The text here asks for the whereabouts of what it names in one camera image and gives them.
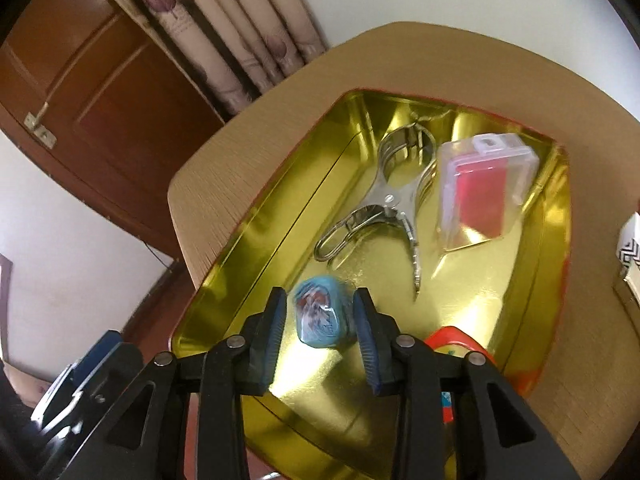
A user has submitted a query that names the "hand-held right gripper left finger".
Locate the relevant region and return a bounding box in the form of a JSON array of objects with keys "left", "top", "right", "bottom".
[{"left": 65, "top": 287, "right": 288, "bottom": 480}]

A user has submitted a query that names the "beige flower print curtain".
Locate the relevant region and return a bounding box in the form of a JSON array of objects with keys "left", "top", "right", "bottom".
[{"left": 82, "top": 0, "right": 331, "bottom": 117}]

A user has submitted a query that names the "red and white plastic item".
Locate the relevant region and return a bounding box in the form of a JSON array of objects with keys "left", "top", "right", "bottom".
[{"left": 425, "top": 326, "right": 496, "bottom": 423}]

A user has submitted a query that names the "small round blue printed item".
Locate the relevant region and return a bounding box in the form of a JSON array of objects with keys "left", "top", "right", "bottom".
[{"left": 291, "top": 275, "right": 357, "bottom": 351}]

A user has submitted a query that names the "clear case with red card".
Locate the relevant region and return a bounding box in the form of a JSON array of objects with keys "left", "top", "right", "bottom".
[{"left": 435, "top": 132, "right": 542, "bottom": 253}]

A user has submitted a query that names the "gold tin with red outside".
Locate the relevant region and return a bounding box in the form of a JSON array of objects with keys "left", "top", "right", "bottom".
[{"left": 168, "top": 89, "right": 572, "bottom": 467}]

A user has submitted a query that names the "white zigzag patterned box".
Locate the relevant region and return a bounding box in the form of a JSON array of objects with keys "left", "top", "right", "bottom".
[{"left": 617, "top": 212, "right": 640, "bottom": 281}]

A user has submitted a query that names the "metal door latch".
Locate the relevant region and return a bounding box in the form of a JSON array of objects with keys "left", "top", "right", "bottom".
[{"left": 24, "top": 102, "right": 56, "bottom": 147}]

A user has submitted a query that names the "brown wooden door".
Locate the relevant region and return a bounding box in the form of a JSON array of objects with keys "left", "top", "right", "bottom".
[{"left": 0, "top": 0, "right": 226, "bottom": 261}]

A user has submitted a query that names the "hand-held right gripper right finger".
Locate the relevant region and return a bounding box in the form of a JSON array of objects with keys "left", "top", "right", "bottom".
[{"left": 352, "top": 287, "right": 583, "bottom": 480}]

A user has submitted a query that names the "large stainless steel clip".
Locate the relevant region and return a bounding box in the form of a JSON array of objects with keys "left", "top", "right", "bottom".
[{"left": 314, "top": 122, "right": 441, "bottom": 295}]

